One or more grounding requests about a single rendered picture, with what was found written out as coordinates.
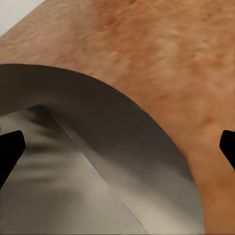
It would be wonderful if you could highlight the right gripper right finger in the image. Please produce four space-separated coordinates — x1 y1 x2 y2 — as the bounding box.
219 130 235 169

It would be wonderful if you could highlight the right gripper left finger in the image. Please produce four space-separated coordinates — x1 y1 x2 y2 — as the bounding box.
0 130 25 189

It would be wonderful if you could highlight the paper coffee filter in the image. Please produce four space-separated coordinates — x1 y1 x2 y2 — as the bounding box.
0 63 205 235

